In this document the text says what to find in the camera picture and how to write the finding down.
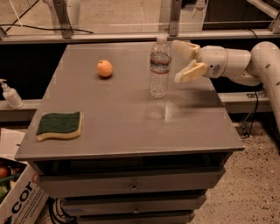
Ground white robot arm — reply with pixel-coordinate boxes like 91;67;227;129
171;40;280;129

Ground green and yellow sponge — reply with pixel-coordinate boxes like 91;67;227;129
36;112;83;141

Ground red tomato in box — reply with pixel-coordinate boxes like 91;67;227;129
0;166;10;179

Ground clear plastic water bottle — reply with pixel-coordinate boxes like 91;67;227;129
150;35;172;99

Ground white pump dispenser bottle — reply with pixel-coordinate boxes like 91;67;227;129
0;79;24;109

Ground grey drawer cabinet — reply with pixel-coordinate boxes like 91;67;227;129
16;43;243;224

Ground orange fruit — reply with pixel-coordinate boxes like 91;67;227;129
97;60;113;77

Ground black cables under cabinet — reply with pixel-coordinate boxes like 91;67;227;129
46;197;79;224

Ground black cable at right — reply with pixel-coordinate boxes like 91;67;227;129
239;91;261;140

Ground black cable on ledge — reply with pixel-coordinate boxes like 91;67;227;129
0;24;95;35

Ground white cardboard box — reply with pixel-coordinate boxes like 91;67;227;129
0;158;48;224

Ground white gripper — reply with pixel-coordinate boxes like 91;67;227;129
171;40;228;83

